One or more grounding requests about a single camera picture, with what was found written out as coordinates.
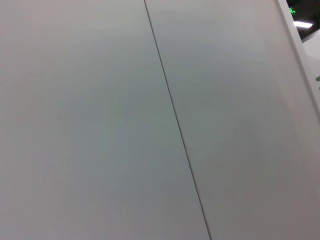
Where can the green exit sign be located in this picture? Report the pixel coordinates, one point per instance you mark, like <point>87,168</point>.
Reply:
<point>292,10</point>

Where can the white ceiling light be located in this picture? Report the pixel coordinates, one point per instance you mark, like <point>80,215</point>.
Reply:
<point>302,24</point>

